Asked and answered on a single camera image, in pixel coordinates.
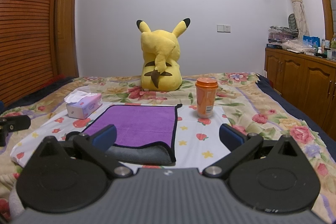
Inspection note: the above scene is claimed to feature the purple grey microfiber towel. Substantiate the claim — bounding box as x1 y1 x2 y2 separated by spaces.
84 104 182 165

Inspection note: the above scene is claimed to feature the floral bed sheet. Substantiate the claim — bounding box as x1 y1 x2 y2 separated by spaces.
1 72 335 223

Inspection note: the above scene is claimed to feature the pink tissue box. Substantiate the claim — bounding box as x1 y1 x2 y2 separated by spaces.
64 89 102 120

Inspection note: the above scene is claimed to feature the orange plastic cup with lid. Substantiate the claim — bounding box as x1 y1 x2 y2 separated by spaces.
195 77 218 118

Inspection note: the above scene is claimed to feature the wooden sideboard cabinet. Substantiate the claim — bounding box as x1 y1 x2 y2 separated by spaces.
264 48 335 139

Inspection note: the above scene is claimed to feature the yellow Pikachu plush toy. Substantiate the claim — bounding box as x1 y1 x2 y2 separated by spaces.
137 18 191 92

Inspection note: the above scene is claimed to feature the stack of folded magazines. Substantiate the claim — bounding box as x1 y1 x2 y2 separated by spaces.
268 26 298 43

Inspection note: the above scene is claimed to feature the blue picture box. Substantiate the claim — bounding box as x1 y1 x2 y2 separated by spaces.
302 35 321 49

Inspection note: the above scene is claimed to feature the green woven fan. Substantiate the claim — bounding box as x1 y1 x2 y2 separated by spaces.
288 13 298 31

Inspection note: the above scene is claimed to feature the wooden door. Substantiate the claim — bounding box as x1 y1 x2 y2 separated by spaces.
55 0 79 77

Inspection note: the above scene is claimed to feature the wooden slatted wardrobe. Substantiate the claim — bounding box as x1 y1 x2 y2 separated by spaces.
1 0 58 105

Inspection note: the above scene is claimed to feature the white wall switch plate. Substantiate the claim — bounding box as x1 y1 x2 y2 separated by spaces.
217 24 231 33

